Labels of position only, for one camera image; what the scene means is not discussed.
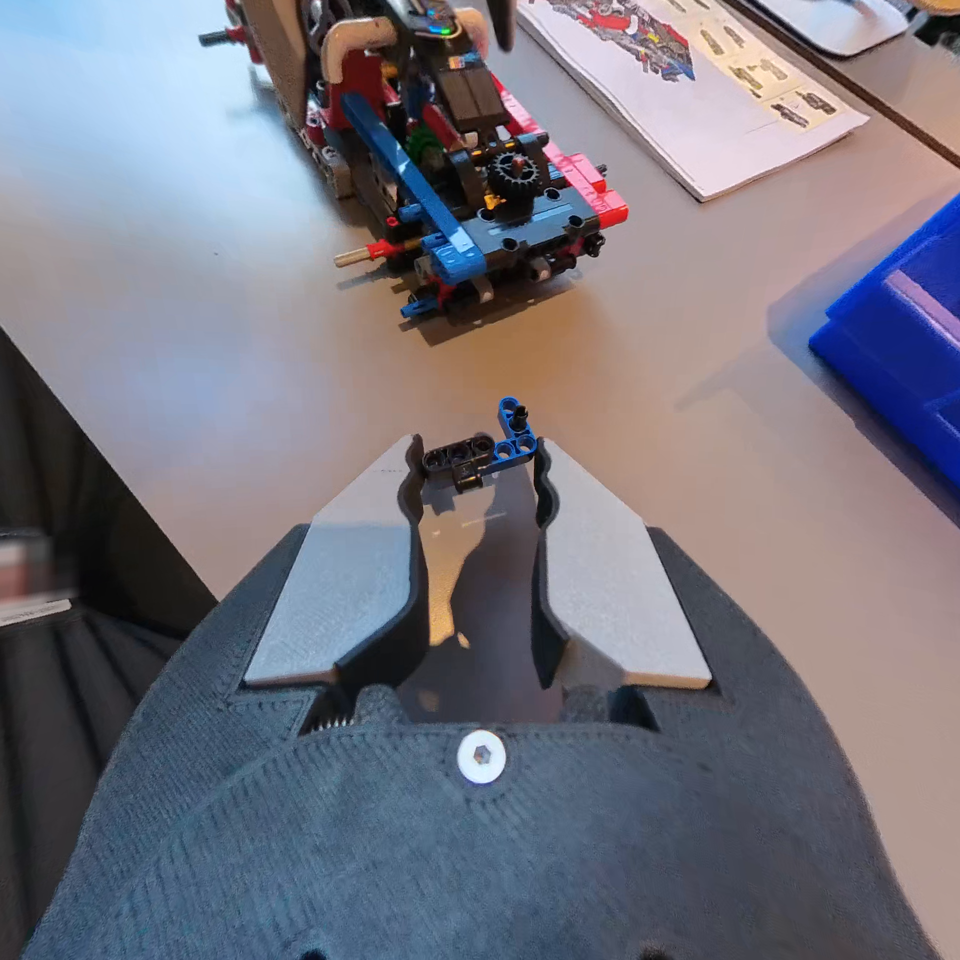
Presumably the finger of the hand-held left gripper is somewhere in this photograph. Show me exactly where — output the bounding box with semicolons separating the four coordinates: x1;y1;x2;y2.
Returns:
486;0;520;55
242;0;314;130

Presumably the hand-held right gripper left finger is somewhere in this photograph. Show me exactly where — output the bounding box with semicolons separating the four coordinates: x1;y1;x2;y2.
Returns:
243;433;430;690

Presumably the small black toy connector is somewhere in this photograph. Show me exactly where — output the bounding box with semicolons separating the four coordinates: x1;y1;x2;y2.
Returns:
421;432;498;495

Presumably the blue plastic bin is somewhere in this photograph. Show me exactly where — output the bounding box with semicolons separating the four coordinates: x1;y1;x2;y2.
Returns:
807;193;960;490

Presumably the partly built toy car chassis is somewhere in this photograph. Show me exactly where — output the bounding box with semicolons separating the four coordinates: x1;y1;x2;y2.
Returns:
197;0;633;325

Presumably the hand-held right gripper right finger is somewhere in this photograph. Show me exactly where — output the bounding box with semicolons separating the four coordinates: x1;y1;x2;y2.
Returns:
531;437;714;691

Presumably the open building instruction booklet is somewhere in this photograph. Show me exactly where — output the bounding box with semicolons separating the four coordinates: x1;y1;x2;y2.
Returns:
516;0;873;205

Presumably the white stand base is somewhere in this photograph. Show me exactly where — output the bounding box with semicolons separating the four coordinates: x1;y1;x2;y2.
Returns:
748;0;914;61

